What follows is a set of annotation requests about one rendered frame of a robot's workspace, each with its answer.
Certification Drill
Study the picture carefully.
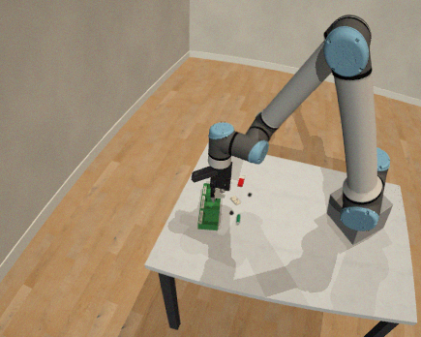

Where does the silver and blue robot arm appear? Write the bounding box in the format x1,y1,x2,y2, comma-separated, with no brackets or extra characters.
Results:
192,15,390,231

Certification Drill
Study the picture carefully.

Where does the red and white eraser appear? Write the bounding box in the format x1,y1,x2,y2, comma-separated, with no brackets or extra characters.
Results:
238,175,245,187

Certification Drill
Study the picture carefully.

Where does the green rack of labelled bins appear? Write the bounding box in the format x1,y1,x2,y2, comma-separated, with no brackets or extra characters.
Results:
197,183,221,230

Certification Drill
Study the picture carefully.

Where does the beige domino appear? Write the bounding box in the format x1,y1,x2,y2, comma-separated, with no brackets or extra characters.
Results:
230,196,241,205

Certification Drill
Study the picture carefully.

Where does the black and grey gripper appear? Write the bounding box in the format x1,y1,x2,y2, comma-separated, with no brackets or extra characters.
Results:
210,162,232,203

